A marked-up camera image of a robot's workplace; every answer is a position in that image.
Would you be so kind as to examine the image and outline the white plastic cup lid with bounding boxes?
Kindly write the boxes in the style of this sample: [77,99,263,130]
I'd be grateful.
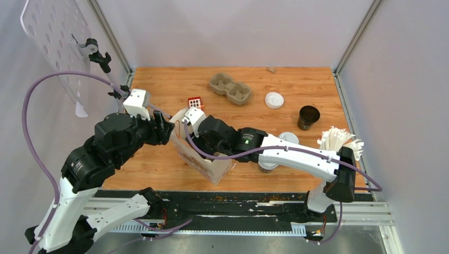
[278,132,300,144]

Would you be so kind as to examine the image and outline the dark plastic cup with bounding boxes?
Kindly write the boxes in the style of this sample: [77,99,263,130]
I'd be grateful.
[259,167,273,173]
[297,105,320,130]

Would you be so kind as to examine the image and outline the cardboard cup carrier tray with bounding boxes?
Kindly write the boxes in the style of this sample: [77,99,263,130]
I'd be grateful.
[209,72,252,106]

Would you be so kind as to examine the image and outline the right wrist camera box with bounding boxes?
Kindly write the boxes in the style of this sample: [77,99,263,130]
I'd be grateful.
[182,107,206,137]

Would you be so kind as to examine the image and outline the red toy block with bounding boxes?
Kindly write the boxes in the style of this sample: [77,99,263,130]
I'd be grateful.
[187,96,203,108]

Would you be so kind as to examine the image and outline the wrapped white straws bundle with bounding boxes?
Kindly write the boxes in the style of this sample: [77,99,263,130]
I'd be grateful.
[317,126,364,161]

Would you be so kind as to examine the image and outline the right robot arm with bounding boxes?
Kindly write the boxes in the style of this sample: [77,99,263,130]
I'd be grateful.
[182,115,357,221]

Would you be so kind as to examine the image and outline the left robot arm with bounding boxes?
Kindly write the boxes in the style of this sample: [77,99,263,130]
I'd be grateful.
[25,111,175,253]

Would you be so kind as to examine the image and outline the white paper bakery bag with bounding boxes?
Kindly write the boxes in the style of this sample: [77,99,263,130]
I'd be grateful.
[169,108,233,185]

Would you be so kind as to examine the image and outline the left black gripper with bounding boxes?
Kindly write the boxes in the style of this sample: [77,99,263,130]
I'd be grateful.
[117,107,178,165]

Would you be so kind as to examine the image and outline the perforated white panel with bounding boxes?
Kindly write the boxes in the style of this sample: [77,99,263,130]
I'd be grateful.
[20,0,93,118]

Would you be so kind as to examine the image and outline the stack of white lids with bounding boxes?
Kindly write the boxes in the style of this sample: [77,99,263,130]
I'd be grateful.
[265,92,284,109]

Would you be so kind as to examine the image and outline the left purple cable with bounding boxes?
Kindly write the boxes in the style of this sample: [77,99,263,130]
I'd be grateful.
[21,71,127,254]

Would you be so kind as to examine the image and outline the tripod stand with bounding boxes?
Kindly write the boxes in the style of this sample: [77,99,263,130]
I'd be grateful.
[73,38,132,113]

